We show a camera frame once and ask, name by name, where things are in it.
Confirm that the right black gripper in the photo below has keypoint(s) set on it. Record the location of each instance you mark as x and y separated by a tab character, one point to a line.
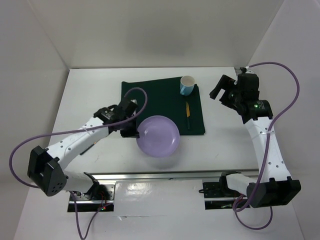
225	82

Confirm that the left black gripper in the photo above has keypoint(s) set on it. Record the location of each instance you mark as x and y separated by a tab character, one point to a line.
132	133

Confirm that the lilac plastic plate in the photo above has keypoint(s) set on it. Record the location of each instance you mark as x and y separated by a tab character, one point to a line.
159	136

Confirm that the blue mug white inside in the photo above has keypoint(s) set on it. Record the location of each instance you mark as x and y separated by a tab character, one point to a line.
187	84

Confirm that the gold knife green handle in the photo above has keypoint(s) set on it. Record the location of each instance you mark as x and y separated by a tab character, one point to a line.
188	115

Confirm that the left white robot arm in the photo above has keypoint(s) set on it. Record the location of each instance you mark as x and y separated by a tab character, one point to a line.
47	166

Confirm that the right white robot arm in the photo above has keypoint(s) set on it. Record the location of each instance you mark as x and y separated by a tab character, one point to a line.
274	185

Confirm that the gold fork green handle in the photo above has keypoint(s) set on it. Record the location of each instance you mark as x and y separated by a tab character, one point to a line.
86	150

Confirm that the aluminium rail front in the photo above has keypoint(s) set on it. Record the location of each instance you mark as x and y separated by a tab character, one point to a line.
169	175

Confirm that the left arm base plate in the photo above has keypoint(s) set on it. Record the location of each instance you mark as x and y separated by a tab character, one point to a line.
104	199

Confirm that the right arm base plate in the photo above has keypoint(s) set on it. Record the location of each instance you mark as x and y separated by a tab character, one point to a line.
217	199

